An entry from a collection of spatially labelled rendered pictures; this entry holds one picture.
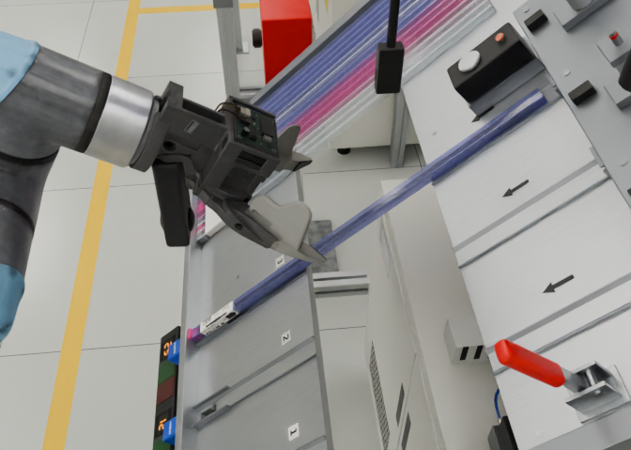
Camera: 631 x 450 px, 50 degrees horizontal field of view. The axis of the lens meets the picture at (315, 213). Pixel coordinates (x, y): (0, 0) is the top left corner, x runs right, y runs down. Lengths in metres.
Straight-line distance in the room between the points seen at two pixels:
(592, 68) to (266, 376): 0.45
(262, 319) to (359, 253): 1.14
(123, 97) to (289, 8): 0.82
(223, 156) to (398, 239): 0.57
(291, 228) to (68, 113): 0.22
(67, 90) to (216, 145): 0.13
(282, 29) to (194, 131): 0.77
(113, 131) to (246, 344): 0.32
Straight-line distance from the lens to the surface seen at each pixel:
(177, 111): 0.60
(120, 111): 0.60
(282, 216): 0.63
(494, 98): 0.70
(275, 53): 1.39
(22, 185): 0.63
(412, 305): 1.04
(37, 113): 0.59
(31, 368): 1.83
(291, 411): 0.70
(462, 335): 0.96
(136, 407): 1.69
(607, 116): 0.55
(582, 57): 0.60
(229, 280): 0.88
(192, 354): 0.86
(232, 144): 0.60
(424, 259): 1.10
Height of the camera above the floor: 1.44
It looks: 46 degrees down
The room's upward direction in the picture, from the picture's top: straight up
